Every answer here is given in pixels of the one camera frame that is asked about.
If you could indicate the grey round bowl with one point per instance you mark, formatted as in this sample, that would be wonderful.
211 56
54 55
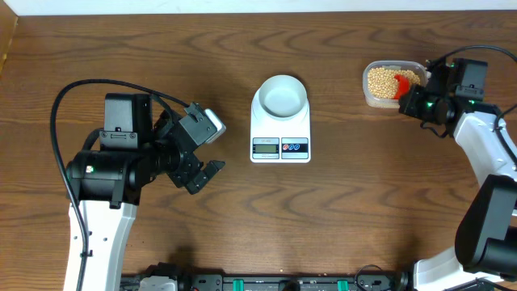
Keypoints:
283 96

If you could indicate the white digital kitchen scale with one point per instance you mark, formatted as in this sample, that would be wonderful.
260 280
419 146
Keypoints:
279 140

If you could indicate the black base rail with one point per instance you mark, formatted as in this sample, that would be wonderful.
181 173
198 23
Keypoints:
164 276

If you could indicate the yellow soybeans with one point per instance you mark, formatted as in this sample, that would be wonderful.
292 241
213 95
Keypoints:
382 84

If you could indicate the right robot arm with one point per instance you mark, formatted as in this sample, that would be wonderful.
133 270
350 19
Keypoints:
484 251

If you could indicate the red measuring scoop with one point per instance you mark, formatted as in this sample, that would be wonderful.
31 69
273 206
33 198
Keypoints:
403 86

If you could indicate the clear plastic container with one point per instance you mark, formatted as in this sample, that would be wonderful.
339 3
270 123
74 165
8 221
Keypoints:
375 102

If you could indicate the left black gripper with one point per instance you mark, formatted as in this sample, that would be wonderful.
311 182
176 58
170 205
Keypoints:
185 172

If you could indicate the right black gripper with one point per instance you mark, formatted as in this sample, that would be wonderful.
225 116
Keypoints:
408 103

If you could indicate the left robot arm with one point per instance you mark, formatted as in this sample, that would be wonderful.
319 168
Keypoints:
107 175

